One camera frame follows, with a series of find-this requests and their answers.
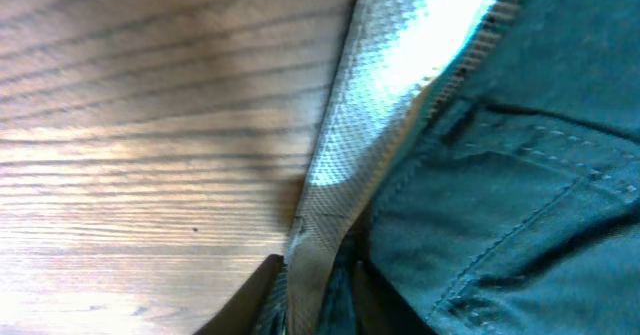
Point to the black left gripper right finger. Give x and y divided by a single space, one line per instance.
379 308

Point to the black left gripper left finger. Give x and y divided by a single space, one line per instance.
240 314

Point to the black shorts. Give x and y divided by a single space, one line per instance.
483 155

